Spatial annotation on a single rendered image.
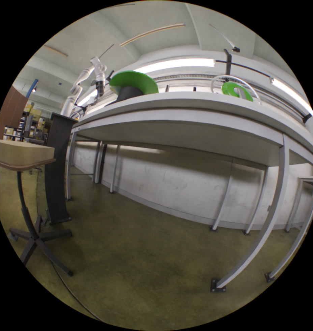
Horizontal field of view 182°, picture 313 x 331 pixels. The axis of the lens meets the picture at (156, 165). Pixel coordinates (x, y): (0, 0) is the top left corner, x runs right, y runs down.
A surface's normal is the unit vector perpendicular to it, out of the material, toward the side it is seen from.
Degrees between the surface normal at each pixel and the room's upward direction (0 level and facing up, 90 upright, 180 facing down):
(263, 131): 90
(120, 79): 157
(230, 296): 0
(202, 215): 90
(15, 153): 90
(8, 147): 90
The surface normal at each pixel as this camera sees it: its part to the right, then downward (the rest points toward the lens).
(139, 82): 0.00, 0.96
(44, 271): 0.19, -0.98
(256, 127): -0.40, -0.06
